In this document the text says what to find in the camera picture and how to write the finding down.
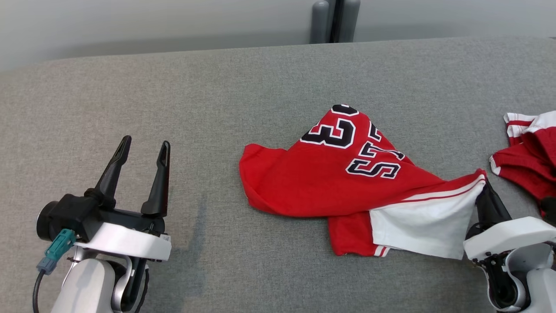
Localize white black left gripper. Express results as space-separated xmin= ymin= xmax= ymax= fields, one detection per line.
xmin=72 ymin=135 xmax=172 ymax=262

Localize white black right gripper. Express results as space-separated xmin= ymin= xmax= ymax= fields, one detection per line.
xmin=462 ymin=180 xmax=556 ymax=262

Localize red white basketball shorts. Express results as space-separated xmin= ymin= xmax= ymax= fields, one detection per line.
xmin=489 ymin=110 xmax=556 ymax=218

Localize red number 23 jersey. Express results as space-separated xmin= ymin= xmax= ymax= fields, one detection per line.
xmin=238 ymin=104 xmax=488 ymax=260

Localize teal plug camera cable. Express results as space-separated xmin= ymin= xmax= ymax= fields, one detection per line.
xmin=32 ymin=229 xmax=77 ymax=313

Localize grey cylinder post foot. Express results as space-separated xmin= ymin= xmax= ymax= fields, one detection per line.
xmin=338 ymin=0 xmax=361 ymax=43
xmin=309 ymin=0 xmax=330 ymax=44

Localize grey metal partition post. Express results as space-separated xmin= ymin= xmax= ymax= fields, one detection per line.
xmin=326 ymin=0 xmax=346 ymax=43

